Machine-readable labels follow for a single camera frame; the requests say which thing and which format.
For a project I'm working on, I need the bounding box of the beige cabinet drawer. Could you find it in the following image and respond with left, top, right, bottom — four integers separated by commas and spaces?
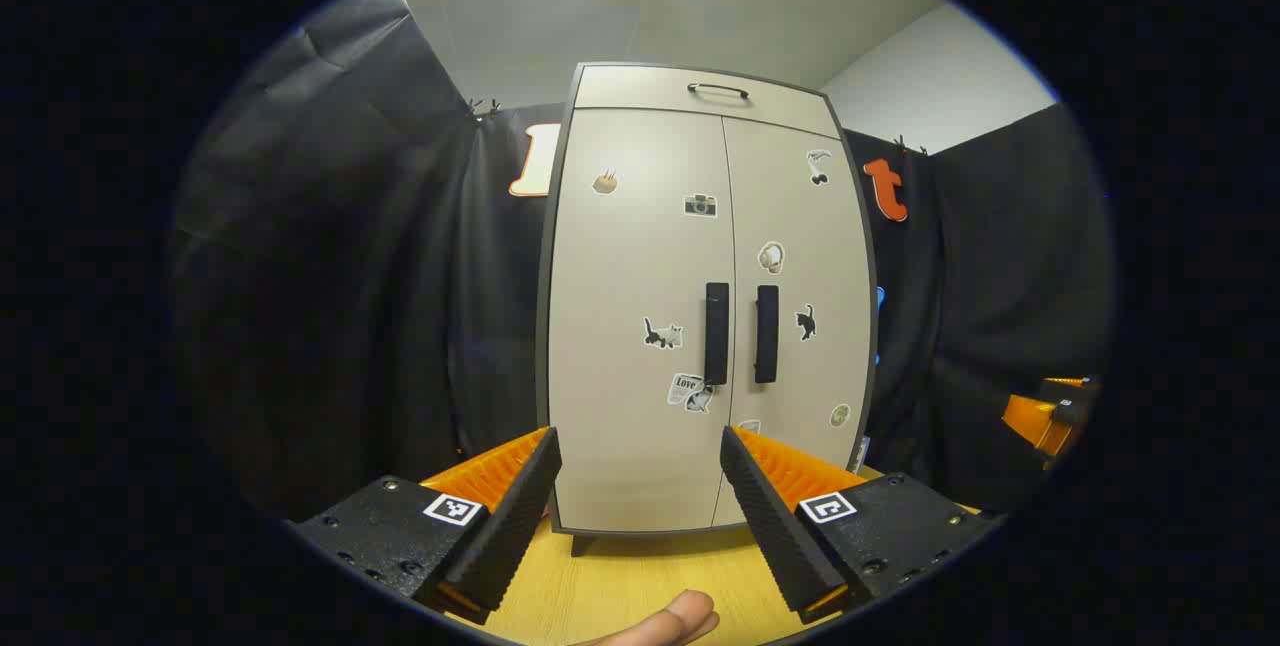
575, 64, 841, 137

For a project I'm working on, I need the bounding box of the beige double-door shoe cabinet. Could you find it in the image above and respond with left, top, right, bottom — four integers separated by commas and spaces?
535, 61, 879, 557

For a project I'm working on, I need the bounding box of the beige cabinet door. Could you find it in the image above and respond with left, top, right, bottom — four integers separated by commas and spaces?
712, 116, 876, 527
548, 108, 736, 534

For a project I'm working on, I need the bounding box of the black backdrop cloth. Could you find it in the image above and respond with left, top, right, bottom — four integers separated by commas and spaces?
170, 0, 1116, 527

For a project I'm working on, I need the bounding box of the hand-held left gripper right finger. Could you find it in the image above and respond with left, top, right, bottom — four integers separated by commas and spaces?
720, 424, 1001, 625

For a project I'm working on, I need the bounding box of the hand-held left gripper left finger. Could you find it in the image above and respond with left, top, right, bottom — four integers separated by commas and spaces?
290, 426, 563, 625

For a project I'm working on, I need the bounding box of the black door handle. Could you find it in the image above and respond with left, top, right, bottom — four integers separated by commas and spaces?
704, 282, 730, 385
755, 285, 780, 384

